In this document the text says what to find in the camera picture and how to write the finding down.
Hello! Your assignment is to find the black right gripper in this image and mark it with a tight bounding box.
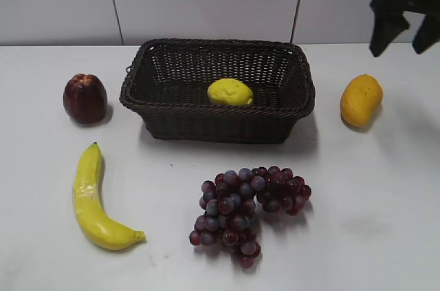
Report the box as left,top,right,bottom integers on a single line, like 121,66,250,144
369,0,440,57

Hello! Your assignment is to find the yellow lemon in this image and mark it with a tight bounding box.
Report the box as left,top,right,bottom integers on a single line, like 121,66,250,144
207,78,254,106

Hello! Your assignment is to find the black wicker basket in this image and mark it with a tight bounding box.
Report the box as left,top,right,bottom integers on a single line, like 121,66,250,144
120,39,316,144

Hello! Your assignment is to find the orange mango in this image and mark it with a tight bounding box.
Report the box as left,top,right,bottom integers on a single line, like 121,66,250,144
340,74,383,128

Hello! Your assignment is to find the purple grape bunch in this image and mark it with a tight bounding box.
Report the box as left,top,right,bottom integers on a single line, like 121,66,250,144
188,166,312,269

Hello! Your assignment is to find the dark red apple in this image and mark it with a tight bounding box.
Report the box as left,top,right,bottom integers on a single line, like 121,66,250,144
63,74,108,125

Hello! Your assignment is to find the yellow banana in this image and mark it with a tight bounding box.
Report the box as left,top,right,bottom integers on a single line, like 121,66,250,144
73,142,146,251

